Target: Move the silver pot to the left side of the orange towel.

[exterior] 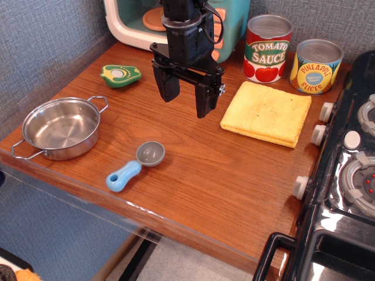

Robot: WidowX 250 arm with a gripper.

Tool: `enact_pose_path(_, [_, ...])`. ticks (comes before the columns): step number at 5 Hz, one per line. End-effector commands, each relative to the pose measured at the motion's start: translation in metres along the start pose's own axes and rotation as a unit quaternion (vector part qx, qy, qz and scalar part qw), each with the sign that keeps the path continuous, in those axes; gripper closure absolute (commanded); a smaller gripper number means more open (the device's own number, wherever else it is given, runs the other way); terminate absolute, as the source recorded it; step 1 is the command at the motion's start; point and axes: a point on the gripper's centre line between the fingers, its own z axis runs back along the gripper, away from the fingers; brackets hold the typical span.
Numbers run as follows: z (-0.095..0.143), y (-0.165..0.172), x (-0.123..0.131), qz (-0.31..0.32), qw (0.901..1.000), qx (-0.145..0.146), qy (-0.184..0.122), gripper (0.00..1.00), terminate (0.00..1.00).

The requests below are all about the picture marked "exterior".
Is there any pineapple slices can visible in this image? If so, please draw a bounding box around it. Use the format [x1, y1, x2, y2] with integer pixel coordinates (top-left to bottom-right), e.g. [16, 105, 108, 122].
[289, 39, 344, 94]

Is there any grey stove burner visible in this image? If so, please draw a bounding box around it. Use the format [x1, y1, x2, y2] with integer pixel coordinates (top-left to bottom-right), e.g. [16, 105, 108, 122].
[357, 94, 375, 136]
[340, 152, 374, 217]

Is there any grey stove burner front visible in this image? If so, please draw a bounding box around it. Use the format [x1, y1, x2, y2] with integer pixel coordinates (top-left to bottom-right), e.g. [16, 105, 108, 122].
[340, 152, 374, 217]

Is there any white stove knob rear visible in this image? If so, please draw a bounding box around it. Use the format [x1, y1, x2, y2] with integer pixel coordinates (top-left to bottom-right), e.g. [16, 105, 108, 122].
[319, 102, 335, 123]

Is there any black toy stove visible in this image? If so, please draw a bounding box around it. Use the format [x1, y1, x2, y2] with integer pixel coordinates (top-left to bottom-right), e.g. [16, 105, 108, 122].
[253, 50, 375, 281]

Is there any white round stove button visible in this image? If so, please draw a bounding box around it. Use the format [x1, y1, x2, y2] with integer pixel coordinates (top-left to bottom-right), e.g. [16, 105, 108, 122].
[343, 131, 361, 150]

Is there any grey stove burner rear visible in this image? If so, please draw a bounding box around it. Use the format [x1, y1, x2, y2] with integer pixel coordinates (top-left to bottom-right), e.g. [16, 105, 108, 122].
[357, 94, 375, 136]

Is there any green toy avocado half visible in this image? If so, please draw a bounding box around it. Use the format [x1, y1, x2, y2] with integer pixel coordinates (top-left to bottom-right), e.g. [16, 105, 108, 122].
[100, 64, 142, 88]

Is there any white stove knob middle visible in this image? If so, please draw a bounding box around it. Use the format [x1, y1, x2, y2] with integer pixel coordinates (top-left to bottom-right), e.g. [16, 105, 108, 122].
[311, 125, 326, 146]

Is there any blue grey toy scoop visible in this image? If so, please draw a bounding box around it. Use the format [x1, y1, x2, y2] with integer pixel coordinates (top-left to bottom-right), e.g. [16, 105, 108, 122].
[105, 141, 166, 193]

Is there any white stove knob front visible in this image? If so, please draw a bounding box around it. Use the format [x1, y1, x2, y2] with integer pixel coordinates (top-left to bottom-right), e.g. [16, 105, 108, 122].
[292, 176, 309, 200]

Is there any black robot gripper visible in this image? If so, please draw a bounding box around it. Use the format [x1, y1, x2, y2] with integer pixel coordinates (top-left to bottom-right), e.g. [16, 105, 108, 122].
[150, 11, 224, 118]

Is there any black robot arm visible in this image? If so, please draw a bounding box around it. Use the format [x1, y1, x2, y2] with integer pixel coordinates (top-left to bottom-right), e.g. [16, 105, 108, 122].
[150, 1, 225, 118]

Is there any tomato sauce can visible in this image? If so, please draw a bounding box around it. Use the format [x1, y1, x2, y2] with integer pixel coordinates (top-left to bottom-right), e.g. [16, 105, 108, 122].
[243, 14, 293, 84]

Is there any black oven door handle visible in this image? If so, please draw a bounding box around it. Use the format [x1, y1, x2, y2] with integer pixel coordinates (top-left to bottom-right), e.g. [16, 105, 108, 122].
[253, 232, 296, 281]

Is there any white stove knob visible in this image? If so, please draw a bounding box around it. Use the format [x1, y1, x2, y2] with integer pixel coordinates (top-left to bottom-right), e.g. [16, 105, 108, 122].
[292, 176, 309, 200]
[311, 125, 326, 146]
[319, 102, 335, 123]

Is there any yellow-orange folded towel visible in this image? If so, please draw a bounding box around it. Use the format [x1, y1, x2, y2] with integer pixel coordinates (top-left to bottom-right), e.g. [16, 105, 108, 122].
[220, 81, 312, 149]

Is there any teal toy microwave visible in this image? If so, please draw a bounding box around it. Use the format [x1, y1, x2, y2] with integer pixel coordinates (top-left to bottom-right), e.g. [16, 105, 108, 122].
[104, 1, 250, 63]

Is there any orange object bottom left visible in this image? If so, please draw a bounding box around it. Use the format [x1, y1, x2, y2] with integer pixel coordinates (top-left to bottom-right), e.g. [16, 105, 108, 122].
[15, 269, 41, 281]

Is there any orange microwave plate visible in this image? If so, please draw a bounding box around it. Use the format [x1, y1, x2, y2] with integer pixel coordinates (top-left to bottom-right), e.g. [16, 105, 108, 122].
[142, 8, 166, 32]

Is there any silver metal pot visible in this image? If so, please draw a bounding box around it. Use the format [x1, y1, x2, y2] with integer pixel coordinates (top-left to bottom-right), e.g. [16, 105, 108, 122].
[11, 96, 108, 161]

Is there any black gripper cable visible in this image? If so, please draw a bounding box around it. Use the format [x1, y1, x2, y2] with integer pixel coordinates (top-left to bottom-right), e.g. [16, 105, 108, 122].
[199, 2, 224, 44]

